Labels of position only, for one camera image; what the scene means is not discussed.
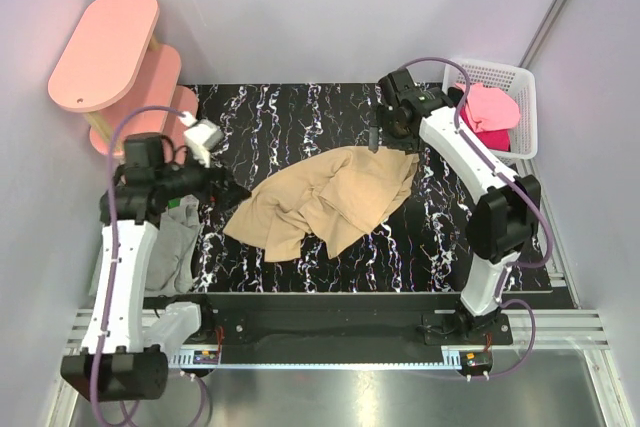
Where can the magenta t shirt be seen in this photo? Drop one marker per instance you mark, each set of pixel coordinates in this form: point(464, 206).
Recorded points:
point(494, 140)

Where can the pink t shirt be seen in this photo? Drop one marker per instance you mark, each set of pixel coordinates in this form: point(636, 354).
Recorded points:
point(490, 108)

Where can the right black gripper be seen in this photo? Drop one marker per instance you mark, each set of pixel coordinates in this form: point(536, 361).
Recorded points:
point(409, 145)

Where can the aluminium rail frame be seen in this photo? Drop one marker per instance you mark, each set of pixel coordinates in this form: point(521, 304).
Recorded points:
point(558, 371)

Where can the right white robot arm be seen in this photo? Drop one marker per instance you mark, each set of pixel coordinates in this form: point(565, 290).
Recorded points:
point(505, 217)

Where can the white plastic basket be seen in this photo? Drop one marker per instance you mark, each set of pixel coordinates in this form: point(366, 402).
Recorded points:
point(519, 84)

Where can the green board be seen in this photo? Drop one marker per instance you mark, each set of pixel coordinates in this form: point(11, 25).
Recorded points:
point(174, 203)

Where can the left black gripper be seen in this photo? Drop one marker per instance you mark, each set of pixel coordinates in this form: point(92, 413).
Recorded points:
point(225, 194)

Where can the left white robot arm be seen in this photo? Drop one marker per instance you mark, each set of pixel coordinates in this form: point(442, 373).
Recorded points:
point(120, 359)

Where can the beige t shirt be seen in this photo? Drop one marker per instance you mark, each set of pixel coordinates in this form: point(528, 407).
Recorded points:
point(338, 196)

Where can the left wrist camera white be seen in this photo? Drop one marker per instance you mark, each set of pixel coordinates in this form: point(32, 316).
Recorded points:
point(201, 138)

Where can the pink tiered shelf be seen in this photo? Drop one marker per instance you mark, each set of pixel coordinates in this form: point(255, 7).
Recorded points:
point(113, 64)

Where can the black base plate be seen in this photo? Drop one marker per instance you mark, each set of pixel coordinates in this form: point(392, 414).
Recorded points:
point(301, 330)

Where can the grey folded t shirt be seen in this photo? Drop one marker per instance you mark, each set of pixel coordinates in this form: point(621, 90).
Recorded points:
point(169, 272)

